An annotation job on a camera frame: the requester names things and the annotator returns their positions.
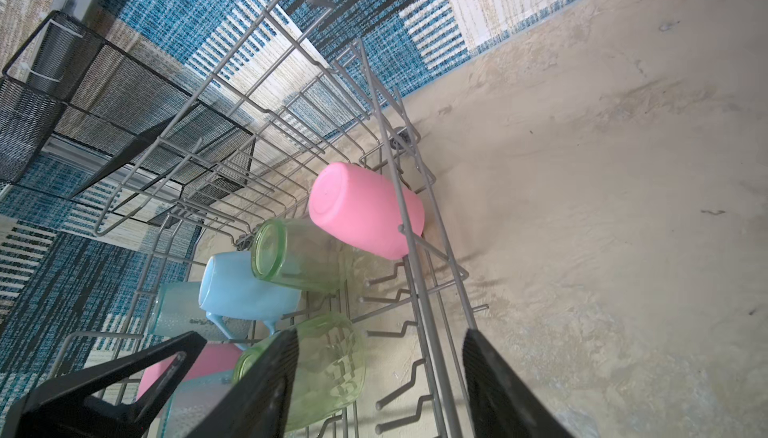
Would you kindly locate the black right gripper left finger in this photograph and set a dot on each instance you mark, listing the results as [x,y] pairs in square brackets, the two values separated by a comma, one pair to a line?
[259,403]

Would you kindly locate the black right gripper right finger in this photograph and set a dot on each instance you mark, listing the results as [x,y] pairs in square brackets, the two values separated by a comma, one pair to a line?
[500,403]

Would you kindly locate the magenta pink cup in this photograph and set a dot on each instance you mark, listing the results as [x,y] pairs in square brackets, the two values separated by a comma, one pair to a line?
[215,358]

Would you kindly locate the light blue mug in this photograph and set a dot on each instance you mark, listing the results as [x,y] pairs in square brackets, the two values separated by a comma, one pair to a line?
[229,289]

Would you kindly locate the teal translucent cup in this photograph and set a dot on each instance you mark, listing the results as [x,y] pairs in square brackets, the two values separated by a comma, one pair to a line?
[176,311]

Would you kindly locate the green translucent cup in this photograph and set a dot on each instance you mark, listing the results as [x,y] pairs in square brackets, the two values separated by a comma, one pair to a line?
[295,253]

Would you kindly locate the pink plastic cup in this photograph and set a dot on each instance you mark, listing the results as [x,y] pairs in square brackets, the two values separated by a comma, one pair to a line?
[358,207]

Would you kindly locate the black mesh shelf unit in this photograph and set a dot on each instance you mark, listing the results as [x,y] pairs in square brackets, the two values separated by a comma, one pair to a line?
[85,123]

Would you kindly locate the grey wire dish rack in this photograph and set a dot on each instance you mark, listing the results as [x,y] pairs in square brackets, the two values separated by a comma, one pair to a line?
[307,112]

